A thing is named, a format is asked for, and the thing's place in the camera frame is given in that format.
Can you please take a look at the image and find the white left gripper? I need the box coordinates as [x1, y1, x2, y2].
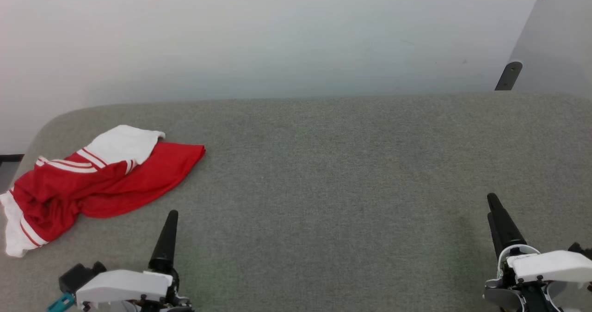
[76, 210, 195, 312]

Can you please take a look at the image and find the black slanted support bar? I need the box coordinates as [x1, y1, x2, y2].
[495, 61, 524, 91]

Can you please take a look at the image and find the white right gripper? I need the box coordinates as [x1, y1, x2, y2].
[483, 193, 592, 312]

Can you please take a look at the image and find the red and white jersey shirt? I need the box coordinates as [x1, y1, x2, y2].
[0, 125, 206, 258]

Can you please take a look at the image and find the teal cable connector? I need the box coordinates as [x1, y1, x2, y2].
[46, 293, 76, 312]

